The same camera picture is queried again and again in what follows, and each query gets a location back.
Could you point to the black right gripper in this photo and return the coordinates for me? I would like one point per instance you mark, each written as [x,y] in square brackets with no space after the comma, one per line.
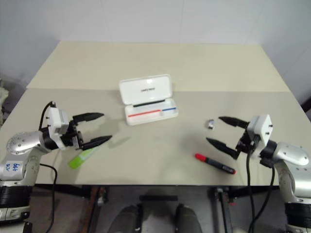
[244,144]

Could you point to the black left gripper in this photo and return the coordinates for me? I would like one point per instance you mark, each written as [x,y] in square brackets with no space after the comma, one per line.
[73,137]

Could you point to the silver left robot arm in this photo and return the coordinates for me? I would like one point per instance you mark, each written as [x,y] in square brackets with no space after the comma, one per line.
[22,143]

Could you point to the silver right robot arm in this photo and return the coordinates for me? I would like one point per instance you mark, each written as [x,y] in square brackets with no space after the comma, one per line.
[291,153]

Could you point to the white open pencil case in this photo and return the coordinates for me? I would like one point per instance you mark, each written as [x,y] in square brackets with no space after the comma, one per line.
[145,89]

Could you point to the small white eraser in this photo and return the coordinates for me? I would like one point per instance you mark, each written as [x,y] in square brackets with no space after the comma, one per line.
[211,124]

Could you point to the black marker with red cap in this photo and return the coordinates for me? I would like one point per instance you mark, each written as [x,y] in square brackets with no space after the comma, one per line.
[216,163]

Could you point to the green highlighter pen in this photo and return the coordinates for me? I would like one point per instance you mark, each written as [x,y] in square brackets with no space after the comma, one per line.
[77,161]

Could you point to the dark rounded shape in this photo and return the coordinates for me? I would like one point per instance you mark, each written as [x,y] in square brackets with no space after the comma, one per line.
[128,218]
[188,218]

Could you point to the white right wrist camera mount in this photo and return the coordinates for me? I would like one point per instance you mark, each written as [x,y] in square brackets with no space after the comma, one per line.
[261,126]

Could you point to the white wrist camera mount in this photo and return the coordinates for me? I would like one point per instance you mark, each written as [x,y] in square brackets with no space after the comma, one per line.
[261,126]
[54,119]

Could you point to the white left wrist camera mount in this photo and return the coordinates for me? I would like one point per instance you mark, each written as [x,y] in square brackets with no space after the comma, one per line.
[54,119]

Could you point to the black table frame leg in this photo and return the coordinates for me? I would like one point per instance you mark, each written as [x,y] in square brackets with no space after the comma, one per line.
[224,208]

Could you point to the rusty table frame leg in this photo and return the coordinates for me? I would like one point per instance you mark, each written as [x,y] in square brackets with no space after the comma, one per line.
[93,208]

